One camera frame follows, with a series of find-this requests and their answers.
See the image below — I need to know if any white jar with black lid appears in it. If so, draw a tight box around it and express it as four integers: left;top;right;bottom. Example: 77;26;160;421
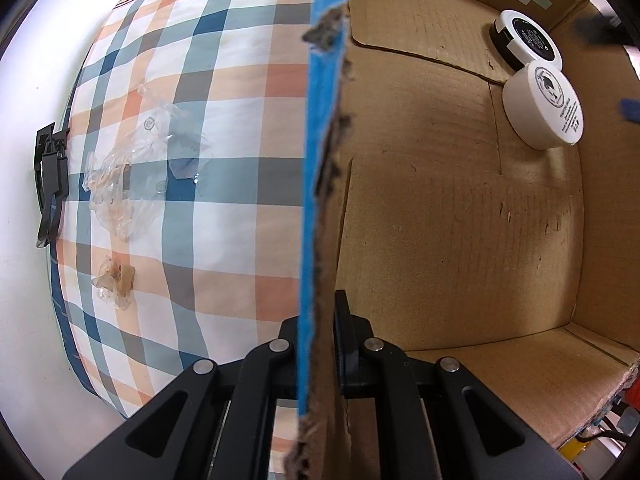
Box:
489;9;564;72

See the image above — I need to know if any small crumpled brownish wrapper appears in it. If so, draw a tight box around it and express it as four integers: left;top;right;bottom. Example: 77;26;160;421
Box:
92;255;137;311

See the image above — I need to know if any cardboard box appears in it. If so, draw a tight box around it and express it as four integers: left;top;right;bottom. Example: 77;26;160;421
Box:
284;0;640;480

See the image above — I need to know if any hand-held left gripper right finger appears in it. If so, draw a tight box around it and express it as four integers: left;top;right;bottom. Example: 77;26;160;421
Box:
334;290;584;480

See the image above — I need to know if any plaid blanket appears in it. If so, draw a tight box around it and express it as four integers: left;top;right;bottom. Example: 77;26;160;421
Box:
47;0;322;475

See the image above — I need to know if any black table clamp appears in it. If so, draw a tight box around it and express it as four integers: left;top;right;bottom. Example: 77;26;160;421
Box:
34;122;71;249

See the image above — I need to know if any clear plastic wrapper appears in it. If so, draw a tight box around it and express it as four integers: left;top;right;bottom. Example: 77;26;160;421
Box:
82;87;214;241

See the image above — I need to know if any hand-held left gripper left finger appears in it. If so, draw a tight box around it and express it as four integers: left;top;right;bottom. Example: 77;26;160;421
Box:
62;316;301;480

